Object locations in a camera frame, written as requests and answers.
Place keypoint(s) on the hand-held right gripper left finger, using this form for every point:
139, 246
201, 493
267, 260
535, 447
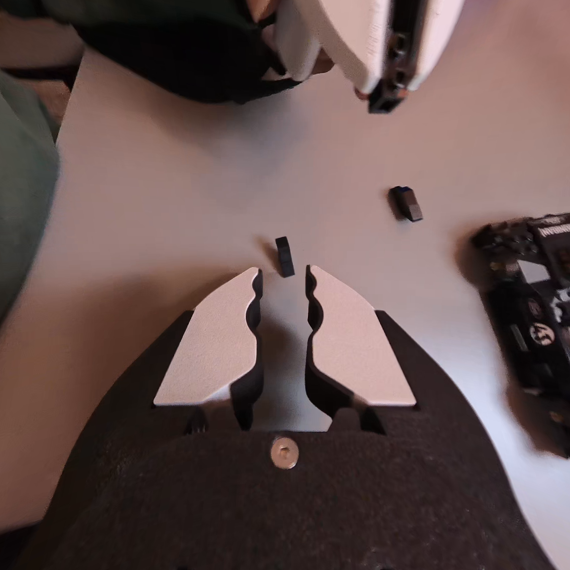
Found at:
214, 347

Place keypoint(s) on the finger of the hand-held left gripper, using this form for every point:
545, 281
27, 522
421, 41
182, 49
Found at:
352, 36
441, 27

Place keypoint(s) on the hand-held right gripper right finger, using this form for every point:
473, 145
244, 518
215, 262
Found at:
356, 347

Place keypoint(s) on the black lego car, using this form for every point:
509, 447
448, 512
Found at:
534, 329

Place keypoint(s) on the long black lego piece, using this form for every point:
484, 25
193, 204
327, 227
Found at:
407, 205

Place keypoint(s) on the person's left hand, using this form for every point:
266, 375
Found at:
263, 9

